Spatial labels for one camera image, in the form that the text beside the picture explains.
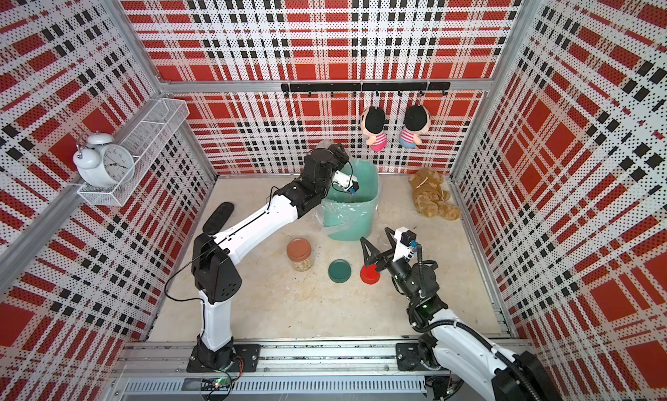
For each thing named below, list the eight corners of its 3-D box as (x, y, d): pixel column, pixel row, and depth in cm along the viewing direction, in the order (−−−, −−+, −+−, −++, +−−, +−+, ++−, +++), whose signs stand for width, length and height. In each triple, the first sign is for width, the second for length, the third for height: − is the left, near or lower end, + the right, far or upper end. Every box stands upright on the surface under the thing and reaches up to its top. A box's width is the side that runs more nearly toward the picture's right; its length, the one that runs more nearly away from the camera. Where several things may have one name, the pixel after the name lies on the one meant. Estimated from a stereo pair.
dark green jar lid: (328, 283, 90) (328, 280, 88) (329, 262, 96) (329, 259, 94) (351, 283, 90) (351, 280, 88) (351, 262, 95) (351, 259, 94)
